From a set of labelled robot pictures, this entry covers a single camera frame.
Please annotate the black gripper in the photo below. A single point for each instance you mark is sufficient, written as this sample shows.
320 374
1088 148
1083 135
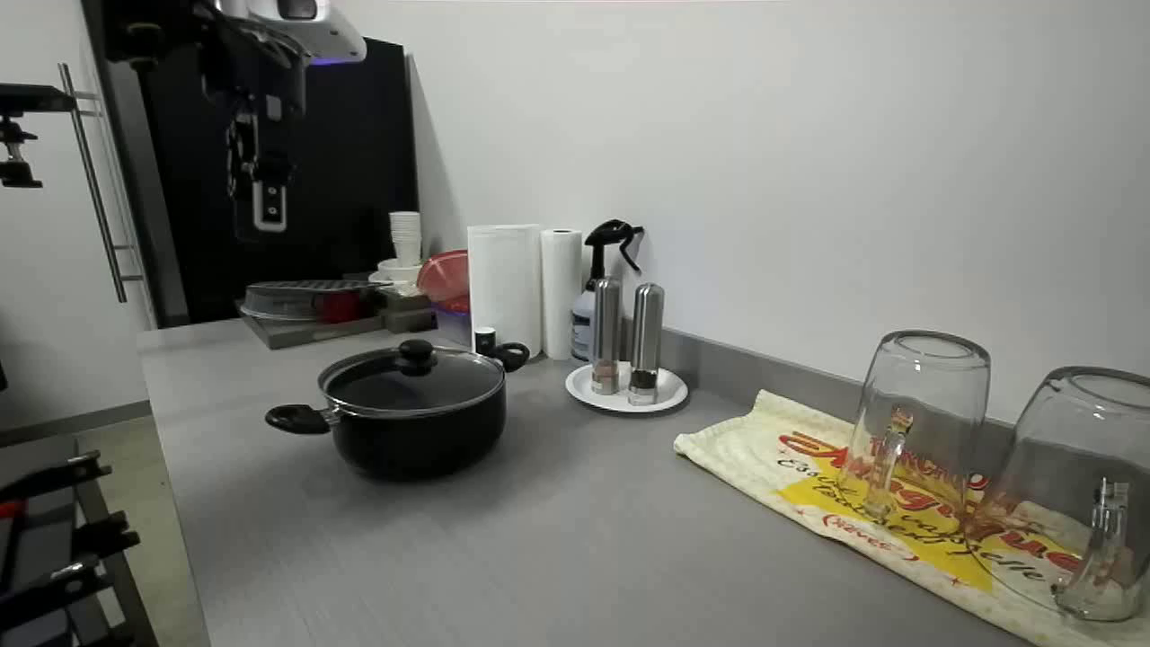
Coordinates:
257 96

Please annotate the glass lid with black knob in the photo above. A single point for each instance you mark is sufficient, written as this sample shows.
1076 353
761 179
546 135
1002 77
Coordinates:
414 379

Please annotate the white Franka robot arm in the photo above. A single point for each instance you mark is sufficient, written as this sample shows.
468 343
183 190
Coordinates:
320 31

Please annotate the flat container with red lid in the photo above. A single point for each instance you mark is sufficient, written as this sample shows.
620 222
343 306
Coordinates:
306 299

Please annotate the tall container with red lid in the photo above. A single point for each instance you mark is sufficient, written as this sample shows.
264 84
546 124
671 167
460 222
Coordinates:
449 281

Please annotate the black cooking pot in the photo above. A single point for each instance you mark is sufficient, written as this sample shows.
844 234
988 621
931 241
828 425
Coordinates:
414 437

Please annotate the grey tray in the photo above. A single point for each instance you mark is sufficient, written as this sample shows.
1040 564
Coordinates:
312 331

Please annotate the stack of white cups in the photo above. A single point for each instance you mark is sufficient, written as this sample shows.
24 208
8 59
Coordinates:
403 247

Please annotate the wide white paper towel roll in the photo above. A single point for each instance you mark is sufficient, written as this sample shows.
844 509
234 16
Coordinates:
506 281

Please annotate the small black jar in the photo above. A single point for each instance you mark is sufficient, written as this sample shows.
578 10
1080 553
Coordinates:
483 338

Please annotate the narrow white paper towel roll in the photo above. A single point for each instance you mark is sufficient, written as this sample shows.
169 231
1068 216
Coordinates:
562 293

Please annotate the spray bottle with black trigger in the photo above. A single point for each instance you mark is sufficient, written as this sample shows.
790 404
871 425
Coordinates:
584 315

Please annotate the black bar clamp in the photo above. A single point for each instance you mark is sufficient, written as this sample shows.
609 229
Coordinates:
56 475
60 591
84 540

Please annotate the silver grinder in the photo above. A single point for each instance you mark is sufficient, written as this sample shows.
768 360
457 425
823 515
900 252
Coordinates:
604 330
647 336

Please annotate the small white plate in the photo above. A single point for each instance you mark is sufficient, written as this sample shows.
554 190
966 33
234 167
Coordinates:
671 392

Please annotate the yellow printed kitchen towel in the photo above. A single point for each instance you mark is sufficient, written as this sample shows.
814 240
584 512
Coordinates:
791 463

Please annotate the clear drinking glass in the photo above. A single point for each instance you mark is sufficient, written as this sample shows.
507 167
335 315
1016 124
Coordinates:
919 409
1083 480

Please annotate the black camera on mount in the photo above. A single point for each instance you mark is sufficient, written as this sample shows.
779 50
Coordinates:
20 132

